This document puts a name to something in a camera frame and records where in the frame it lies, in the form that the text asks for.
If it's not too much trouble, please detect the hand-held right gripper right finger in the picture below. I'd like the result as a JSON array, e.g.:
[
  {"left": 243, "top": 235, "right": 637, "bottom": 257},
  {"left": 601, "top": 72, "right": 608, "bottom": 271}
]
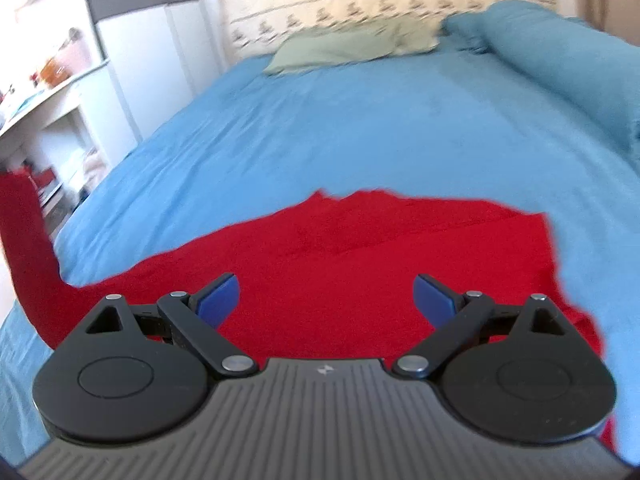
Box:
[{"left": 392, "top": 274, "right": 587, "bottom": 380}]

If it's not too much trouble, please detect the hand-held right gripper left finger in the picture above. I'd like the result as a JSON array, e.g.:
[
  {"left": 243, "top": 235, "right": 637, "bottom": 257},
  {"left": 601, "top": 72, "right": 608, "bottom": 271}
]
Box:
[{"left": 62, "top": 272, "right": 259, "bottom": 381}]

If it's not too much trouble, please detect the red garment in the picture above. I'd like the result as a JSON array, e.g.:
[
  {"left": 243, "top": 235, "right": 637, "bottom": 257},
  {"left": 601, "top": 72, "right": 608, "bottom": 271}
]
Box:
[{"left": 0, "top": 170, "right": 617, "bottom": 453}]

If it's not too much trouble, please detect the blue bed sheet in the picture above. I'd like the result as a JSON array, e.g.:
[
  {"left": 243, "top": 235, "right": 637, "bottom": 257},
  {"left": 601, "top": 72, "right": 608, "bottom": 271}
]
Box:
[{"left": 0, "top": 35, "right": 640, "bottom": 466}]

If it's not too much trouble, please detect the white shelf unit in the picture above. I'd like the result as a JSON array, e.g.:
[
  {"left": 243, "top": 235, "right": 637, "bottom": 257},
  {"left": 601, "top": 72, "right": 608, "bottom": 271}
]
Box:
[{"left": 0, "top": 57, "right": 143, "bottom": 241}]

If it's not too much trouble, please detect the blue rolled blanket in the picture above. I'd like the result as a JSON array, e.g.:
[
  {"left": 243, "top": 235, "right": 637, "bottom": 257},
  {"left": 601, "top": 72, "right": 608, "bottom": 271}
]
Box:
[{"left": 442, "top": 0, "right": 640, "bottom": 173}]

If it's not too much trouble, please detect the green pillow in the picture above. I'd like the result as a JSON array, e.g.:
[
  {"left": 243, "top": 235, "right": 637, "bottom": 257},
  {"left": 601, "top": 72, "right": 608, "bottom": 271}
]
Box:
[{"left": 263, "top": 14, "right": 442, "bottom": 77}]

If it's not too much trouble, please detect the white wardrobe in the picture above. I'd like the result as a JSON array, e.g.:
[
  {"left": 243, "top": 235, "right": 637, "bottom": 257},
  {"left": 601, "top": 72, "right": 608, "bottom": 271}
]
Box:
[{"left": 80, "top": 0, "right": 226, "bottom": 143}]

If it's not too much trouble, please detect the cream quilted headboard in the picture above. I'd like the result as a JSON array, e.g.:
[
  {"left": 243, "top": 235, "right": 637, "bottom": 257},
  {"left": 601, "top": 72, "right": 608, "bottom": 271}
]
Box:
[{"left": 220, "top": 0, "right": 558, "bottom": 63}]

